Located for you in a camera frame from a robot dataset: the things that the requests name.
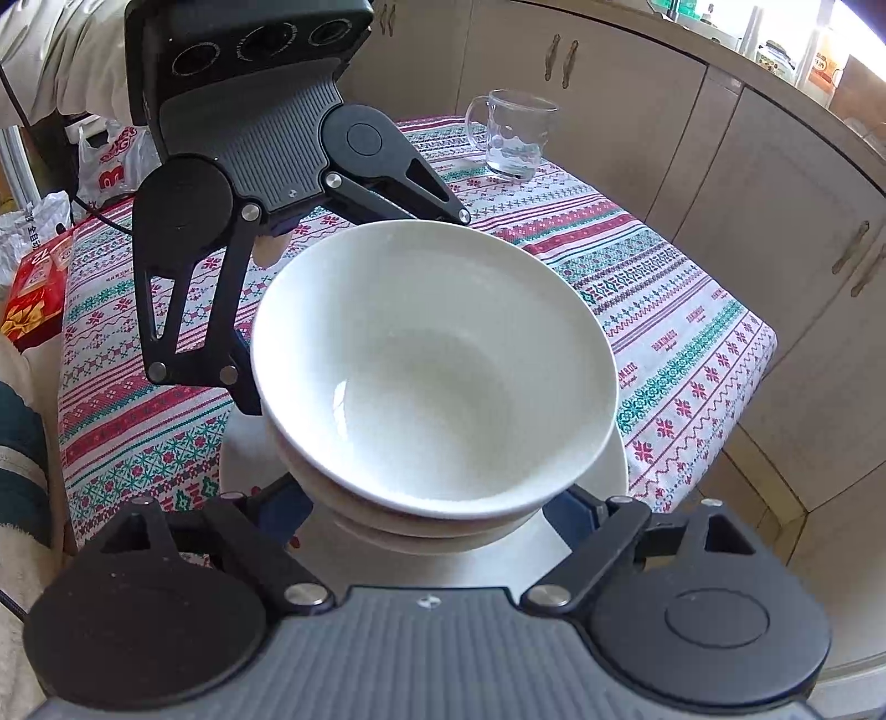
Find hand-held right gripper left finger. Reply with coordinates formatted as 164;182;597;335
83;477;334;614

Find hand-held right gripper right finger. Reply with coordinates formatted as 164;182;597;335
521;486;760;614

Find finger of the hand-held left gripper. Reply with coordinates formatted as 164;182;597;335
322;148;473;227
132;203;268;416

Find white bowl pink floral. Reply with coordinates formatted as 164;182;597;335
272;421;577;539
325;508;539;558
250;220;620;521

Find white plate red flower print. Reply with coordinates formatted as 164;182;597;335
220;408;631;605

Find clear glass mug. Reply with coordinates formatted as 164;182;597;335
464;89;561;183

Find white red printed plastic bag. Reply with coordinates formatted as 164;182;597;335
75;120;162;209

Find white cloth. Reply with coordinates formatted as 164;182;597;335
0;0;134;130

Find patterned red green tablecloth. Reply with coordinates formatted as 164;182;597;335
58;114;777;549

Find red cardboard box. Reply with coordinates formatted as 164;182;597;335
0;231;74;356

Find teal and cream knit clothing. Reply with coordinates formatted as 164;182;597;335
0;332;71;720

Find metal pole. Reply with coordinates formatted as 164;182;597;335
0;123;37;210

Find crumpled white plastic wrapper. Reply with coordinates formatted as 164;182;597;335
0;192;71;279

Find glass jar with lid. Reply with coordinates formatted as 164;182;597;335
757;37;799;75

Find orange printed carton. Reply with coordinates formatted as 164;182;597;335
806;30;849;92

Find brown cardboard sheet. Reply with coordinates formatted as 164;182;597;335
831;54;886;120

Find black power cable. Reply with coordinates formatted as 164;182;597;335
68;195;141;231

